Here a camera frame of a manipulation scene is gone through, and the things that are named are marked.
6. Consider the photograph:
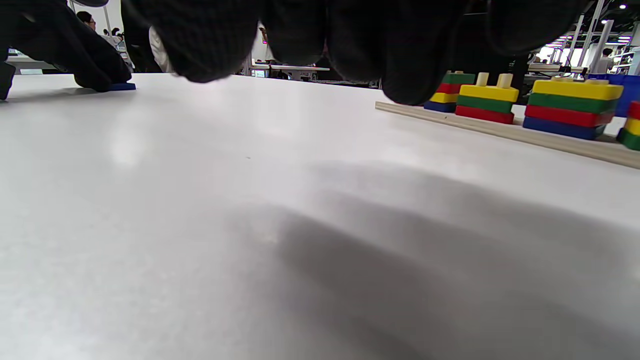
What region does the wooden board with posts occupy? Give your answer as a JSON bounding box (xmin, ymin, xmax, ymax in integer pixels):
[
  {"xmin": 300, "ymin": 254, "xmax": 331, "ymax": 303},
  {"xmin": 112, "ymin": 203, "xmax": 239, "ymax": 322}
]
[{"xmin": 374, "ymin": 71, "xmax": 640, "ymax": 170}]

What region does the blue plastic crate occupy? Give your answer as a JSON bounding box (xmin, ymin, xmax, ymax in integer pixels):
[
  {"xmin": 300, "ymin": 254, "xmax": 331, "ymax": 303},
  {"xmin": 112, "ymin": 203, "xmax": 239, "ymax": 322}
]
[{"xmin": 589, "ymin": 73, "xmax": 640, "ymax": 119}]

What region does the green pentagon block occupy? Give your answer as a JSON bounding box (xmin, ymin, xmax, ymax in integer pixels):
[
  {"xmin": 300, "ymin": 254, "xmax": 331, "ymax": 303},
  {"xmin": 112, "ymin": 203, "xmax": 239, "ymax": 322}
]
[{"xmin": 617, "ymin": 128, "xmax": 640, "ymax": 152}]

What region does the blue rectangle block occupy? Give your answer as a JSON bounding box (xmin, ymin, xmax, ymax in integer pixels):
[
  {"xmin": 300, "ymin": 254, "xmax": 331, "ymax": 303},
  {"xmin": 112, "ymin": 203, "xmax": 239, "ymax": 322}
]
[{"xmin": 423, "ymin": 100, "xmax": 457, "ymax": 114}]

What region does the green square block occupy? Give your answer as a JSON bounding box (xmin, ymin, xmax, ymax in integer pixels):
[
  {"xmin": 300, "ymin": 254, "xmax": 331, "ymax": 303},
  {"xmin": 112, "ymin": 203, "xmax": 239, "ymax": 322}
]
[{"xmin": 527, "ymin": 92, "xmax": 620, "ymax": 115}]

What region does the yellow triangle block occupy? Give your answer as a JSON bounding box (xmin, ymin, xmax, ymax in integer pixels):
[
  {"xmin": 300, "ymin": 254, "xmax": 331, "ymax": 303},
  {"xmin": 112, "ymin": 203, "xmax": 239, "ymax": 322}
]
[{"xmin": 458, "ymin": 72, "xmax": 520, "ymax": 103}]

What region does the green rectangle block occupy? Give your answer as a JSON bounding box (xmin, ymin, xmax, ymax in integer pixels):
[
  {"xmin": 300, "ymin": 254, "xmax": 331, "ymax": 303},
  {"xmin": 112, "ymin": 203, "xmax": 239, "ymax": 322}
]
[{"xmin": 442, "ymin": 71, "xmax": 476, "ymax": 85}]

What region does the red square block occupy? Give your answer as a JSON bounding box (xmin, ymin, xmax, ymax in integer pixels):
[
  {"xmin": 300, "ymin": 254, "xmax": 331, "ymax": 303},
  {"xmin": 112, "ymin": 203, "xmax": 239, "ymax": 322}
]
[{"xmin": 523, "ymin": 104, "xmax": 615, "ymax": 128}]

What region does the person's right hand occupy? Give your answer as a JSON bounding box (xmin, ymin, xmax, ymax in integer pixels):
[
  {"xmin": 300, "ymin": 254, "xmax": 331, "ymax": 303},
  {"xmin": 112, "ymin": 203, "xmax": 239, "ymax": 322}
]
[{"xmin": 120, "ymin": 0, "xmax": 592, "ymax": 107}]

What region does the person's left hand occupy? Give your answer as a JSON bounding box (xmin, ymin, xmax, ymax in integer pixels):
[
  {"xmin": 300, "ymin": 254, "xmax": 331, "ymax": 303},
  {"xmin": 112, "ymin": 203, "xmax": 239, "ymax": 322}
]
[{"xmin": 0, "ymin": 0, "xmax": 133, "ymax": 93}]

